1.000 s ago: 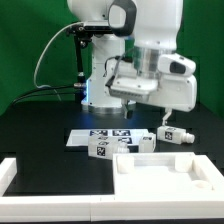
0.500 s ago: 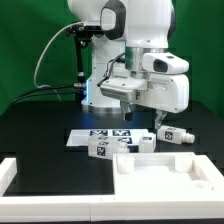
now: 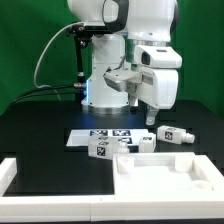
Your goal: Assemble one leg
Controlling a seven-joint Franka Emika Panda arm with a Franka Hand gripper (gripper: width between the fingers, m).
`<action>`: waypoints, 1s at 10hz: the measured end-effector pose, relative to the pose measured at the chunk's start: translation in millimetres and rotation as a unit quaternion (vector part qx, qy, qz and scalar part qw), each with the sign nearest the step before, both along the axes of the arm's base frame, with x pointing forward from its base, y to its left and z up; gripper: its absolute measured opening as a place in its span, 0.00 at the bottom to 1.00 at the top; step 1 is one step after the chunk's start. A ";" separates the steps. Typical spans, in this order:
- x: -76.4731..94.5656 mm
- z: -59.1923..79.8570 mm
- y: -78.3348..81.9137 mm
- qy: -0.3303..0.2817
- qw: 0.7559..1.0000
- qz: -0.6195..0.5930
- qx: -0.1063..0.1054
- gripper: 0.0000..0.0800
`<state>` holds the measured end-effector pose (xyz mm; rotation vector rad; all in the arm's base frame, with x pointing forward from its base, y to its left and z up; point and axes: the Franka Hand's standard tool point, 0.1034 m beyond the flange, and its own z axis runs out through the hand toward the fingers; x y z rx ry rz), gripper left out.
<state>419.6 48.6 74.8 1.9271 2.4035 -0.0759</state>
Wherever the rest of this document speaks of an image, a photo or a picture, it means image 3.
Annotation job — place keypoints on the white obstacle fence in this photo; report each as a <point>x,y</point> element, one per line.
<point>94,208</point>

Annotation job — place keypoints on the white square table top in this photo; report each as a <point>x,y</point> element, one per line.
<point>166,176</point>

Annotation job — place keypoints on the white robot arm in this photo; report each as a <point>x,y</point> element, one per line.
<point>131,57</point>

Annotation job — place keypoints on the black camera on stand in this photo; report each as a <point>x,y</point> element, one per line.
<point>82,35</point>

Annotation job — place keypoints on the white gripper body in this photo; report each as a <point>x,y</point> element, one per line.
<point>158,75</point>

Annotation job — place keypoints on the white marker sheet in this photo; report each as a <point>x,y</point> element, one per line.
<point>79,137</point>

